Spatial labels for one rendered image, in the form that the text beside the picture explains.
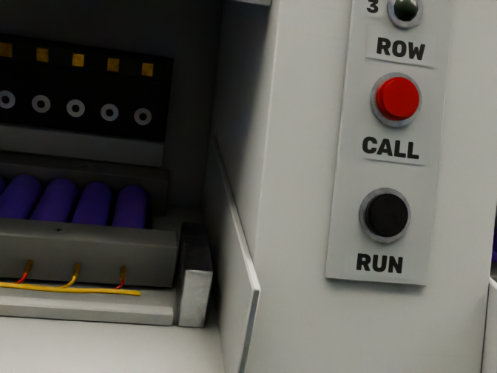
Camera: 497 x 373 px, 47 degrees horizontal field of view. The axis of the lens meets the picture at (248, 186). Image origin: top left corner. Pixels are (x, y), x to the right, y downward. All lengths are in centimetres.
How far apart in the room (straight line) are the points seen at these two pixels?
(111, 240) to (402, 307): 13
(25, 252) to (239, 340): 11
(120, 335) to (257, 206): 8
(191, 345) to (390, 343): 8
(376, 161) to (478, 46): 6
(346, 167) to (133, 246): 11
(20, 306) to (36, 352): 3
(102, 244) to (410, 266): 13
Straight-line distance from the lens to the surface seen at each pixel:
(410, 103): 22
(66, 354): 24
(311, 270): 21
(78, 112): 37
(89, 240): 27
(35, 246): 27
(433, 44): 23
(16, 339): 25
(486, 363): 25
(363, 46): 22
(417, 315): 23
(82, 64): 36
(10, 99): 38
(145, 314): 25
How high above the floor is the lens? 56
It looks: 1 degrees up
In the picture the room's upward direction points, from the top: 6 degrees clockwise
